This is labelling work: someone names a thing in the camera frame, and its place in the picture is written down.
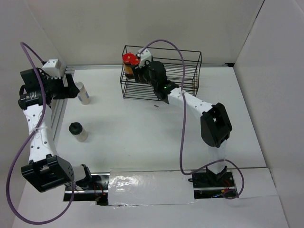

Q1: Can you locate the white bottle blue label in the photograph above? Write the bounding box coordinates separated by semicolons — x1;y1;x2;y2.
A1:
75;82;91;105

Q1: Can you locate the red lid chili jar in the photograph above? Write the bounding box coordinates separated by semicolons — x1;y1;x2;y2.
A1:
125;53;140;65

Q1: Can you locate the red lid sauce jar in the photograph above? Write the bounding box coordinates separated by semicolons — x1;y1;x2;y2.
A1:
122;53;134;79

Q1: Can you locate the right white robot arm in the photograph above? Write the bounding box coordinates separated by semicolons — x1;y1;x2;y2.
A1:
131;60;232;186

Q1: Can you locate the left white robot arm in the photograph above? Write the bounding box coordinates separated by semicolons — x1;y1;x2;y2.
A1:
18;67;94;192

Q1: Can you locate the black cap pellet bottle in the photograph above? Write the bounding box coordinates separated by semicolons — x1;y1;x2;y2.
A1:
68;122;88;142

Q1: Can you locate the white taped cover sheet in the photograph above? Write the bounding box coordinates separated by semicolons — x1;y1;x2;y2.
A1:
108;169;195;206

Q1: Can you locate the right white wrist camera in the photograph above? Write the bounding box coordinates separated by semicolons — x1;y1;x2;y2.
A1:
136;48;152;68

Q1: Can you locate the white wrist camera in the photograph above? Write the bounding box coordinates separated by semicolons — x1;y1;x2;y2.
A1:
136;48;152;68
42;59;64;78

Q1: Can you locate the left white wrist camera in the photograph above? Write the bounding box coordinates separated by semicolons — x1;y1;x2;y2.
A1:
42;59;64;78

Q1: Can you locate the black wire shelf rack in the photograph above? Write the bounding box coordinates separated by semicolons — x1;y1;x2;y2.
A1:
120;44;202;101

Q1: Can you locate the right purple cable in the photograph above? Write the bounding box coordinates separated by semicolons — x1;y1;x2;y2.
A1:
139;39;246;199

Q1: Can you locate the purple cable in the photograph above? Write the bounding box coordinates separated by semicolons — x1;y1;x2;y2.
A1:
139;39;246;199
6;42;76;224

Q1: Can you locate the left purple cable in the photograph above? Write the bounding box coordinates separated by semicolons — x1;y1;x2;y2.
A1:
6;42;76;224

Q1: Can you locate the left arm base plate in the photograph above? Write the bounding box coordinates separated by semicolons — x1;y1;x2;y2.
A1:
73;173;110;206

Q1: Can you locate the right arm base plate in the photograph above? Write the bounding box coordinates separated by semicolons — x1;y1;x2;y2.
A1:
188;170;238;199

